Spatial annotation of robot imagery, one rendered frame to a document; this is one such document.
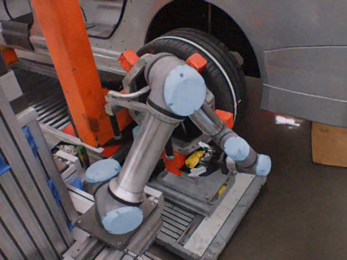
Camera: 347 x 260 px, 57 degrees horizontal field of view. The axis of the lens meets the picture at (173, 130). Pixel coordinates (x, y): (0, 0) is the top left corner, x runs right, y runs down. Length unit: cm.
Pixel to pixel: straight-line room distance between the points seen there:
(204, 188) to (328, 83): 97
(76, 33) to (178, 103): 108
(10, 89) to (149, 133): 44
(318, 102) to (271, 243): 91
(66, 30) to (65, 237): 100
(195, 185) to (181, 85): 138
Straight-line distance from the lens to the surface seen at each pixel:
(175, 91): 79
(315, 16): 155
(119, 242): 115
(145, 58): 160
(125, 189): 94
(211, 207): 205
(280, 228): 220
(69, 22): 176
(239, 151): 108
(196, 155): 184
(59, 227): 125
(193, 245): 200
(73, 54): 179
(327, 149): 281
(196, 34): 168
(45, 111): 326
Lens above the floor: 173
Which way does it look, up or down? 35 degrees down
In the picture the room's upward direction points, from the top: 8 degrees counter-clockwise
